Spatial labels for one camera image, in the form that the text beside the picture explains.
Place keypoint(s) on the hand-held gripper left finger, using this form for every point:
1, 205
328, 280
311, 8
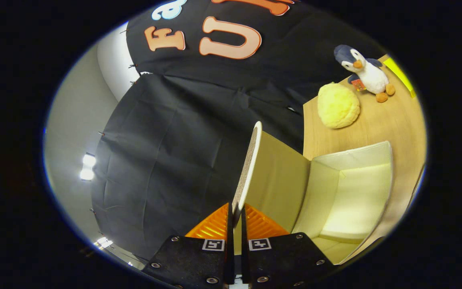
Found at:
229, 265

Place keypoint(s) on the blue white penguin plush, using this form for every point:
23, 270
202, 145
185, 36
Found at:
371, 76

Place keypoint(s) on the bright ceiling light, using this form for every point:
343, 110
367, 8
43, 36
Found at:
88, 166

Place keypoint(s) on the yellow round plush cushion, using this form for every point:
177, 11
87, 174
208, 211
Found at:
337, 106

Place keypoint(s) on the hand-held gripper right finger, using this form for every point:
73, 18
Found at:
244, 261

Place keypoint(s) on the beige fabric storage box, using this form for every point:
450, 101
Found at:
355, 192

